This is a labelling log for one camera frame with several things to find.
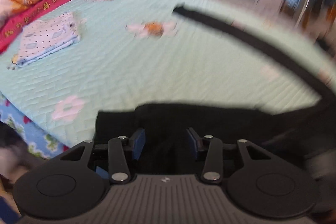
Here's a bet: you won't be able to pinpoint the black garment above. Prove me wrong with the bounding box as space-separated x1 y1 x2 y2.
93 6 335 178

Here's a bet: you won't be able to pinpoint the mint bee quilt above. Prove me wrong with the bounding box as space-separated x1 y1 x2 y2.
1 0 335 146

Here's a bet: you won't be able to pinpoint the folded dotted white cloth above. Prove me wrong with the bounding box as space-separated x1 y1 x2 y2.
7 11 81 70

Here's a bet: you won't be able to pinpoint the red patterned sheet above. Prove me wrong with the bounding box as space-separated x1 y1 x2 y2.
1 0 71 53

